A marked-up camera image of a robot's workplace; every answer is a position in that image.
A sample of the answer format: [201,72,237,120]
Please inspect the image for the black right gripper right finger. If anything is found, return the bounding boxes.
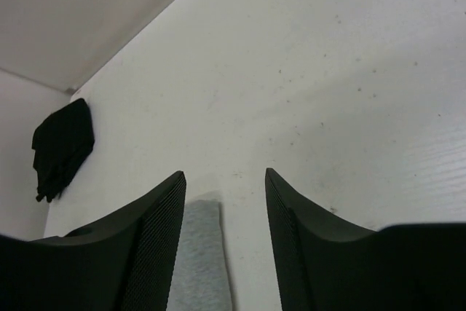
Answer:
[265,168,465,310]

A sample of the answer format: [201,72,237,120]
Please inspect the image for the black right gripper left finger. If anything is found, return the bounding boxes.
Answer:
[1,171,186,310]

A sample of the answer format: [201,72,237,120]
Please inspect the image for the grey tank top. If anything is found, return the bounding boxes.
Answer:
[167,200,233,311]

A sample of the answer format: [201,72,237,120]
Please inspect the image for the black folded tank top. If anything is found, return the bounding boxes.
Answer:
[31,98,95,202]

